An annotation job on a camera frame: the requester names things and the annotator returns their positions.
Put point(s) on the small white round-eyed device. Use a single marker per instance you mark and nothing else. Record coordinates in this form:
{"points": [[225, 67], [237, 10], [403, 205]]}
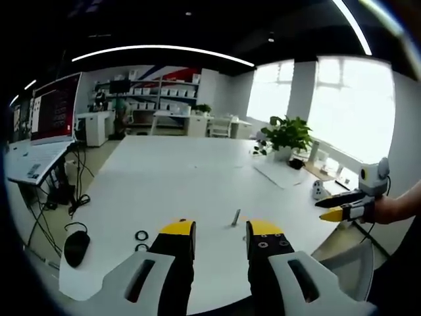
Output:
{"points": [[318, 190]]}

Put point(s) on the small green plant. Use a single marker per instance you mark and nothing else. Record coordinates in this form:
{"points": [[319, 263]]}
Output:
{"points": [[202, 108]]}

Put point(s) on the large bright window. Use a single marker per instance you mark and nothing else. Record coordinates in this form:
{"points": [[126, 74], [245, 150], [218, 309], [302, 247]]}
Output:
{"points": [[348, 108]]}

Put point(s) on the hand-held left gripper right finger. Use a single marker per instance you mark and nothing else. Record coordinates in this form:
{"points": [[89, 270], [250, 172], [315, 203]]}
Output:
{"points": [[263, 243]]}

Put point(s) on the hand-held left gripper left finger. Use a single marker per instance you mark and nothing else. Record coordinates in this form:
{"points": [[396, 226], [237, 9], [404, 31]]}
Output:
{"points": [[171, 243]]}

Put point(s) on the green potted plant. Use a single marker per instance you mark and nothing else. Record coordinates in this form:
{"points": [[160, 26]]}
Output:
{"points": [[287, 136]]}

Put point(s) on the black washer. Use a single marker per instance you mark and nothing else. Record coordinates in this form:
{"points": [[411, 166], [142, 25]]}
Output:
{"points": [[142, 235], [141, 247]]}

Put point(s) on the black computer mouse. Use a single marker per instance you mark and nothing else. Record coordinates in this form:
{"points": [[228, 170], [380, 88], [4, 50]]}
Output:
{"points": [[76, 248]]}

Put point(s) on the white laptop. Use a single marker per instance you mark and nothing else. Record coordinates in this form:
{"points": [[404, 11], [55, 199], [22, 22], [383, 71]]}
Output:
{"points": [[46, 131]]}

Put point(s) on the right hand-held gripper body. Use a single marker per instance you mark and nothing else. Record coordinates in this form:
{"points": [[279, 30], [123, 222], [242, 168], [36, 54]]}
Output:
{"points": [[373, 179]]}

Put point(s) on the shelf with white bins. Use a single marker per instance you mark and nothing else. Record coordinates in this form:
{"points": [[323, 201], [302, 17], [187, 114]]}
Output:
{"points": [[164, 93]]}

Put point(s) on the black monitor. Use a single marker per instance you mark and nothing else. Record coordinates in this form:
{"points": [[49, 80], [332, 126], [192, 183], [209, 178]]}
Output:
{"points": [[119, 86]]}

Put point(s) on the white cabinet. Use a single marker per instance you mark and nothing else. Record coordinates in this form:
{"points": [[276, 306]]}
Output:
{"points": [[95, 128]]}

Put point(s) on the white desk with chair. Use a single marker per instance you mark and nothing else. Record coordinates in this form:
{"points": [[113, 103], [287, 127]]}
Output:
{"points": [[200, 123]]}

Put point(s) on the grey chair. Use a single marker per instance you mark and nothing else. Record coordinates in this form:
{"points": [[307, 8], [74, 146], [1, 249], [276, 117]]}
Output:
{"points": [[352, 270]]}

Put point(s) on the metal threaded stud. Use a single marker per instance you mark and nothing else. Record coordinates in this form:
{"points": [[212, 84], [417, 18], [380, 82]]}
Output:
{"points": [[235, 219]]}

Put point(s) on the long ceiling light strip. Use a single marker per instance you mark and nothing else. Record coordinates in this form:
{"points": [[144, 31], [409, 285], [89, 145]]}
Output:
{"points": [[164, 50], [355, 23]]}

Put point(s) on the white paper sheet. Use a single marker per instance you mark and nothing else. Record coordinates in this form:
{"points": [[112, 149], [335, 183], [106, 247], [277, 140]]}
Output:
{"points": [[279, 172]]}

